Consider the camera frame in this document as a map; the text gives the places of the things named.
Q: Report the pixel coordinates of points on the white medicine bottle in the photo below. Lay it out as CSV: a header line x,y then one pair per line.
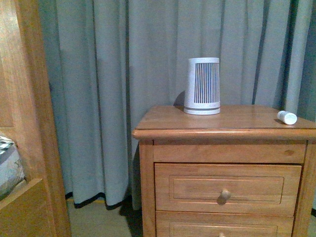
x,y
287,117

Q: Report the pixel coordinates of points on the wooden drawer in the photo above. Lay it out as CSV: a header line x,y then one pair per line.
x,y
227,188
192,224

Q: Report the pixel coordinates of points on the white cylindrical air purifier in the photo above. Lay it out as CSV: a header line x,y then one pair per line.
x,y
202,94

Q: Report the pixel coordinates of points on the grey curtain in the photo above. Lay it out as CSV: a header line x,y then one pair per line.
x,y
109,61

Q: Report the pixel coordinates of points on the wooden nightstand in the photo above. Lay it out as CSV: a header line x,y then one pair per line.
x,y
239,134

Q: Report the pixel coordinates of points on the checkered covered mattress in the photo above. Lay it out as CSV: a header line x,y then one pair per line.
x,y
11,168

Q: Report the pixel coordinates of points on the wooden bed frame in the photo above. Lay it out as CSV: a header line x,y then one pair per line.
x,y
36,208

